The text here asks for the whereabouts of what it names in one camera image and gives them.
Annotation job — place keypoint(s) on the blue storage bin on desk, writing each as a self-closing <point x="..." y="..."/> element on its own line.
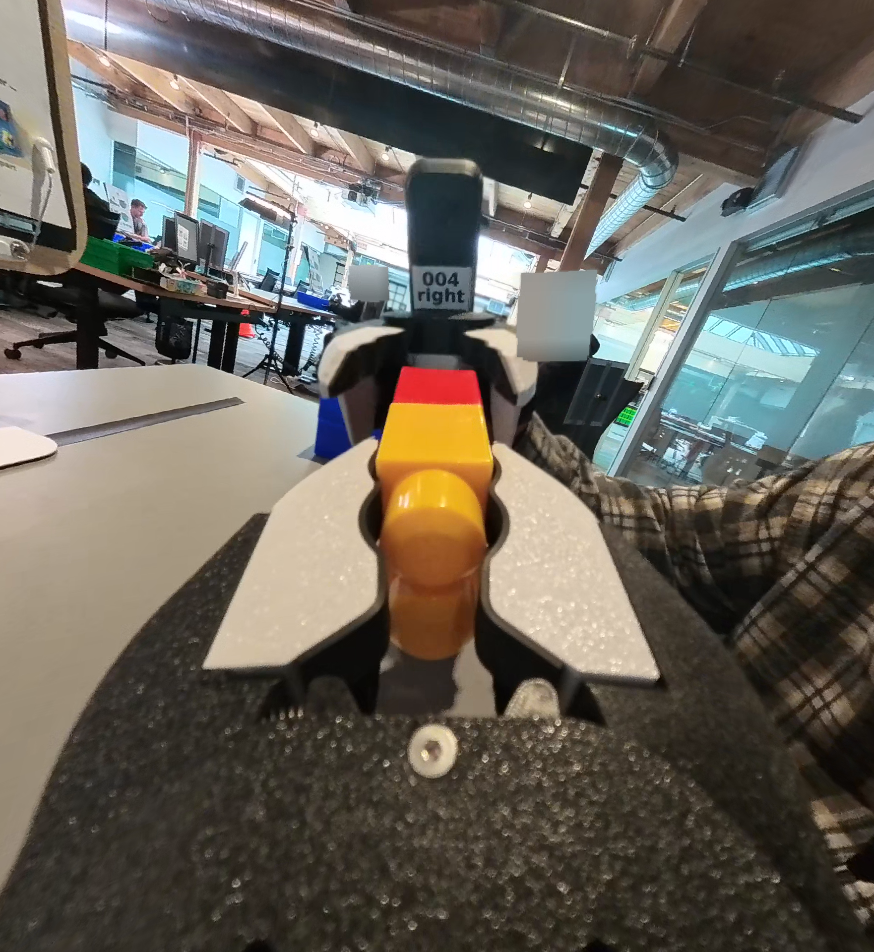
<point x="314" y="300"/>

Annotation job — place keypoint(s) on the black tripod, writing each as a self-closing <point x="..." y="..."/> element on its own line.
<point x="282" y="297"/>

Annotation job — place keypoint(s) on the yellow two-stud mega block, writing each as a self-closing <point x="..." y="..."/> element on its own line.
<point x="433" y="446"/>

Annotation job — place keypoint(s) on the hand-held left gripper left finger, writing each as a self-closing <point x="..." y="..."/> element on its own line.
<point x="295" y="587"/>

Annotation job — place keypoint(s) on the black mesh chair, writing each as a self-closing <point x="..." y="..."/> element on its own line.
<point x="173" y="338"/>

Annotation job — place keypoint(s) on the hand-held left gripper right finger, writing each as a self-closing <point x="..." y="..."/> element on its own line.
<point x="571" y="587"/>

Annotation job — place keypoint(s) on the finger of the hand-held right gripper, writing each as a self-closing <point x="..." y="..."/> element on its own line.
<point x="348" y="361"/>
<point x="515" y="372"/>

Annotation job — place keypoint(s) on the black computer monitors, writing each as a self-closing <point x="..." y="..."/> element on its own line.
<point x="199" y="238"/>

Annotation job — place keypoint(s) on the person's plaid-shirted torso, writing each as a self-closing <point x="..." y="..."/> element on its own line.
<point x="839" y="706"/>

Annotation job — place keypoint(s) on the blue plastic bin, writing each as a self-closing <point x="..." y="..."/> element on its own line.
<point x="329" y="431"/>

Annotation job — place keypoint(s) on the stack of green bins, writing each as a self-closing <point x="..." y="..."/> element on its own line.
<point x="113" y="254"/>

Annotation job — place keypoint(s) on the red one-stud mega block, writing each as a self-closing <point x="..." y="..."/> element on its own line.
<point x="437" y="387"/>

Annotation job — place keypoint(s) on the person's right forearm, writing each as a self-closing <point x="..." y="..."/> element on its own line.
<point x="705" y="535"/>

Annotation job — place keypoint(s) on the wooden desk with black legs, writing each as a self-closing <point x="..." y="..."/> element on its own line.
<point x="295" y="312"/>
<point x="206" y="297"/>

